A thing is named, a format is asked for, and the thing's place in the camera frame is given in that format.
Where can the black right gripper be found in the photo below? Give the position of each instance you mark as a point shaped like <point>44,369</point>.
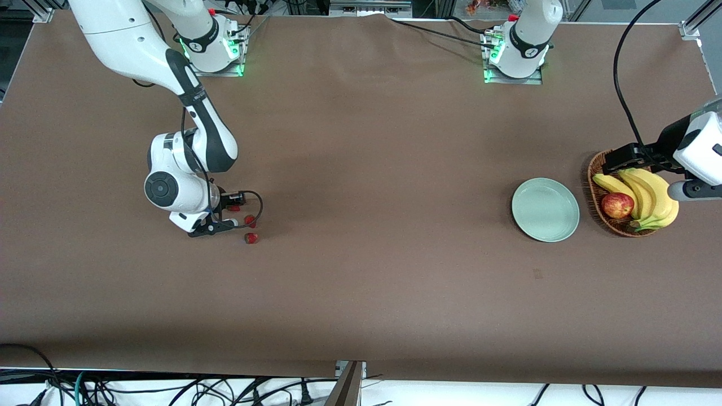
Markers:
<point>232,198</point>

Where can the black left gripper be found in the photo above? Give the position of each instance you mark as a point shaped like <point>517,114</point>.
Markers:
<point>666,142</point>

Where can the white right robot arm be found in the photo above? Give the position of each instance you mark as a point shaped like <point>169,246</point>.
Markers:
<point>124,39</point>

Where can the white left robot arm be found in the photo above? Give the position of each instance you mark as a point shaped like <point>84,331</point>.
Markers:
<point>527,34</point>

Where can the pale green round plate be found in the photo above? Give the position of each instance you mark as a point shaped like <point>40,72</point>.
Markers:
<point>544,210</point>

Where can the red apple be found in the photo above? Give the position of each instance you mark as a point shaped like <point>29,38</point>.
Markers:
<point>617,205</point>

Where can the yellow banana bunch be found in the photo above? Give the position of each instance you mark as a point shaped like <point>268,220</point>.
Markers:
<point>654,197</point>

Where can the brown wicker basket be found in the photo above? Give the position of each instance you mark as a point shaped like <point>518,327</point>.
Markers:
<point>620,228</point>

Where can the large table cover sheet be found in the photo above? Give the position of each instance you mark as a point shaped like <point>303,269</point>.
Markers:
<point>361,141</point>

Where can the colourful toy pile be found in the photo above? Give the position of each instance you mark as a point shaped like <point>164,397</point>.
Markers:
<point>479,5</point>

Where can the grey metal box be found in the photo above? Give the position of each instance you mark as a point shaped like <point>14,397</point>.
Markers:
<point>369,8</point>

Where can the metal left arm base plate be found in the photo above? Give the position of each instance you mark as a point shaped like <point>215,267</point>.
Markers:
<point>513,80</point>

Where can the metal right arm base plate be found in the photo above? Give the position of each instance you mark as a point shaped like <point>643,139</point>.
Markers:
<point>225,72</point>

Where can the wooden post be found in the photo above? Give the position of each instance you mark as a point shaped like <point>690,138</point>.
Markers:
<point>350,389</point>

